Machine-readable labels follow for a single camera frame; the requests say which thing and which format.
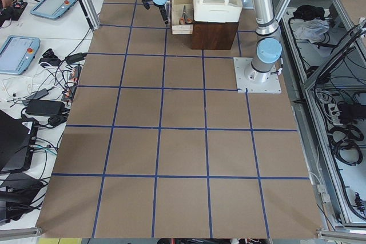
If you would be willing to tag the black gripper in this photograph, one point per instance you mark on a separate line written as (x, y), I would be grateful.
(161, 7)

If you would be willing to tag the wooden drawer white handle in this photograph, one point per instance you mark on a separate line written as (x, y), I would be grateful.
(175, 14)

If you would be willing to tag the orange grey scissors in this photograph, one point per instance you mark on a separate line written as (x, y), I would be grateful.
(184, 19)

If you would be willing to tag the dark brown drawer cabinet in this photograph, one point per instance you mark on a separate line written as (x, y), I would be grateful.
(213, 36)

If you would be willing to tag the white plastic tray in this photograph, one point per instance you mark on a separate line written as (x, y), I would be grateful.
(217, 11)

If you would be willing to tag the blue teach pendant upper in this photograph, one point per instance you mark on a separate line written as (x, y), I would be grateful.
(52, 9)

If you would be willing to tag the blue teach pendant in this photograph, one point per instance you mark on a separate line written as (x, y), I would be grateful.
(52, 9)
(17, 53)

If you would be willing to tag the white crumpled cloth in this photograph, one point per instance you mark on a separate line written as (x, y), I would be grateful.
(312, 31)

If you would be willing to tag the black power adapter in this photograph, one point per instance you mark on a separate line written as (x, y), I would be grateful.
(44, 108)

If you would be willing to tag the blue teach pendant lower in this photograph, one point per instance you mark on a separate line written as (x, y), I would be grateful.
(17, 53)

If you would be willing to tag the black laptop computer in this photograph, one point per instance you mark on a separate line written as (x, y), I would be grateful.
(17, 140)

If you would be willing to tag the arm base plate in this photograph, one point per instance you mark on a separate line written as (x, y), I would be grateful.
(248, 80)
(247, 4)

